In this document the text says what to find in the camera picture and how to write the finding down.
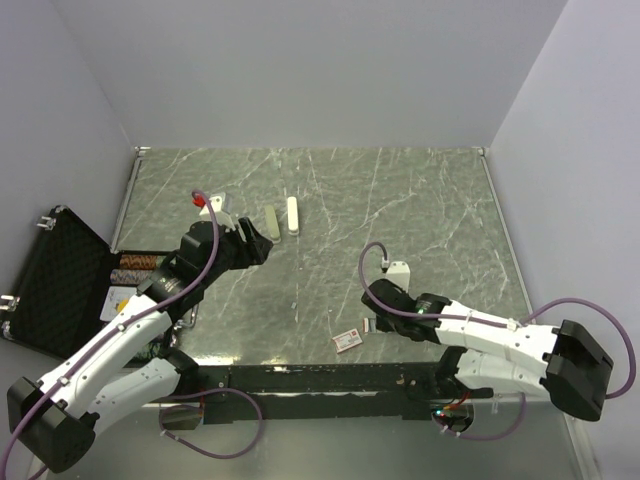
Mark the olive green stapler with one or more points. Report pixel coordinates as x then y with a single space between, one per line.
272 224

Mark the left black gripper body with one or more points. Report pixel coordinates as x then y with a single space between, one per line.
234 254

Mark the staple box tray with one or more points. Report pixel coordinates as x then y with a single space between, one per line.
369 325

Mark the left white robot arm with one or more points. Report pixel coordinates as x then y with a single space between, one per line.
59 416

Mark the black poker chip case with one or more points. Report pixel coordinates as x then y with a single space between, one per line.
72 281

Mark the white stapler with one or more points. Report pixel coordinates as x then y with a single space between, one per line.
293 225

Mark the red white staple box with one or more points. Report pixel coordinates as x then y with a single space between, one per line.
347 340

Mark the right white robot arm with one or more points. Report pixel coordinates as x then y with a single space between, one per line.
564 363

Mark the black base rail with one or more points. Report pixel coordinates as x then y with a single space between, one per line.
325 391

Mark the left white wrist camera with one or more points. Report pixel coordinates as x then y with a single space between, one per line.
221 204

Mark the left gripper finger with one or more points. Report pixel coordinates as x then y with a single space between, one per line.
249 232
259 249

